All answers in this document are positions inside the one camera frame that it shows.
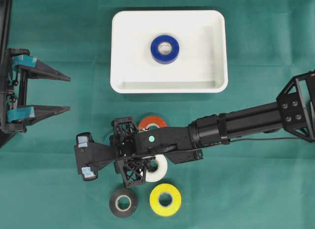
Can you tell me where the black tape roll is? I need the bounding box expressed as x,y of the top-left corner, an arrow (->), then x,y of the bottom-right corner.
109,189 -> 138,218

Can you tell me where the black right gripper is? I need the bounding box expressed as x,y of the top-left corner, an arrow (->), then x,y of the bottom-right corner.
110,117 -> 203,188

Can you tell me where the white plastic case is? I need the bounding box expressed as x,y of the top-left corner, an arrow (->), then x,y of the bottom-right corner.
110,10 -> 228,94

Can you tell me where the white tape roll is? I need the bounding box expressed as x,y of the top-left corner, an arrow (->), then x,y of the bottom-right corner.
146,155 -> 168,182

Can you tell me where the red tape roll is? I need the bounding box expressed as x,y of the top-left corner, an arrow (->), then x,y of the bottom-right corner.
138,115 -> 168,131

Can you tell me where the green table cloth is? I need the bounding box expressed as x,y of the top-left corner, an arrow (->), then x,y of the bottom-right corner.
0,0 -> 315,229

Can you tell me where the yellow tape roll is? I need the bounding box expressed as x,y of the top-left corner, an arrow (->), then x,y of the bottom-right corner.
149,183 -> 182,217

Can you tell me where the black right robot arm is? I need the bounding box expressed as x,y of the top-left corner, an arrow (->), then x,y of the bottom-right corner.
110,71 -> 315,187

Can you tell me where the teal tape roll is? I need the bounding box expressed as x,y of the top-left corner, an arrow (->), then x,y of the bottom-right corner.
104,133 -> 112,145

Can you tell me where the blue tape roll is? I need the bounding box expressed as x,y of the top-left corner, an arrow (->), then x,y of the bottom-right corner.
151,34 -> 180,64

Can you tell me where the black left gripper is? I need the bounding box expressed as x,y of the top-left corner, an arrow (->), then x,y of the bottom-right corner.
3,48 -> 71,134

